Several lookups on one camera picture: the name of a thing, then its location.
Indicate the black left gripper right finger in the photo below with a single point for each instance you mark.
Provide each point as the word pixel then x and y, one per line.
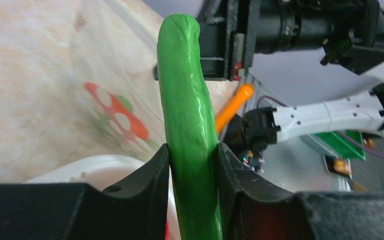
pixel 252 208

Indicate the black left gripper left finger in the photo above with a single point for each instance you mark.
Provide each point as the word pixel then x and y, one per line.
pixel 134 208

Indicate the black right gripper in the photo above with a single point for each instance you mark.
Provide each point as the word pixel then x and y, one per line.
pixel 351 33

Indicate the orange toy carrot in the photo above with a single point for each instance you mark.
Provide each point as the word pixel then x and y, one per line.
pixel 117 112

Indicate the green toy cucumber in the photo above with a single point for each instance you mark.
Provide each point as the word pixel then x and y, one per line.
pixel 189 128

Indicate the clear zip top bag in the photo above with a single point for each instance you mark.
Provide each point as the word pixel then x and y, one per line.
pixel 113 53

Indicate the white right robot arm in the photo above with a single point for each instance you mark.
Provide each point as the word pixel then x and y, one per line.
pixel 258 128

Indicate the white plastic basket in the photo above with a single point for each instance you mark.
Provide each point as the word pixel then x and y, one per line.
pixel 102 171

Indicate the orange marker pen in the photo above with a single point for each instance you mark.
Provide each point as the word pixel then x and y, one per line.
pixel 243 93

